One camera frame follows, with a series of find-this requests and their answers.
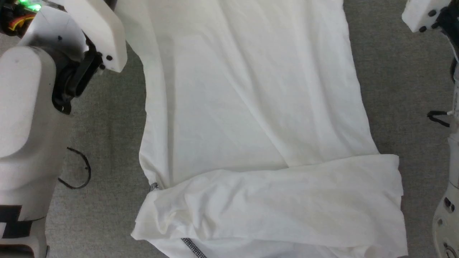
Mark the white t-shirt with black stitching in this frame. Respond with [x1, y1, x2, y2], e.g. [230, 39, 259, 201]
[131, 0, 409, 258]

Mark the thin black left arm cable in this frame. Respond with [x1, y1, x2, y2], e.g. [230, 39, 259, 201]
[58, 147, 92, 190]

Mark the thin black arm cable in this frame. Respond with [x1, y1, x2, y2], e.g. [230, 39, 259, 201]
[427, 110, 451, 128]
[58, 147, 92, 190]

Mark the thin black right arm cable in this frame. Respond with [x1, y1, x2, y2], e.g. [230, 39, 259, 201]
[427, 110, 451, 128]

